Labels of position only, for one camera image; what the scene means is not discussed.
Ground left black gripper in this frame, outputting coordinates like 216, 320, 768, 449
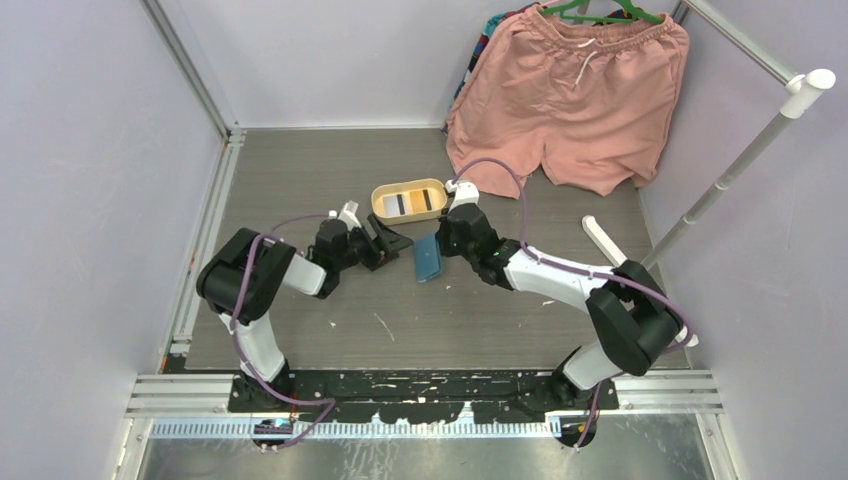
335, 216, 413, 273

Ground blue card holder wallet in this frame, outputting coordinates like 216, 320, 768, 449
413, 233, 442, 283

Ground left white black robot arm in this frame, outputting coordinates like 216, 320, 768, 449
196, 215, 413, 413

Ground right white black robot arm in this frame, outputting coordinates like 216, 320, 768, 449
436, 204, 685, 411

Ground orange card in tray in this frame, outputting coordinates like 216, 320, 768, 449
409, 189, 434, 214

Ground white card in tray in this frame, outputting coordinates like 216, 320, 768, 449
382, 194, 408, 219

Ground beige oval tray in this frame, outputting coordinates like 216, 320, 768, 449
371, 178, 448, 226

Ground pink shorts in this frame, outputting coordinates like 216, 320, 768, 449
445, 6, 690, 198

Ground colourful patterned garment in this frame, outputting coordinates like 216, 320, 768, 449
448, 2, 538, 111

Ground green clothes hanger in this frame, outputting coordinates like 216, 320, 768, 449
539, 0, 664, 25

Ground grey white clothes rack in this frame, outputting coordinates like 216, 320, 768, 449
581, 68, 837, 348

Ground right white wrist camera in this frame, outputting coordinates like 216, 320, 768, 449
444, 179, 480, 211

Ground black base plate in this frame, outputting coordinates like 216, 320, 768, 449
227, 369, 619, 424

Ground aluminium frame rail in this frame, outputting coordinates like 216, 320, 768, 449
125, 125, 246, 419

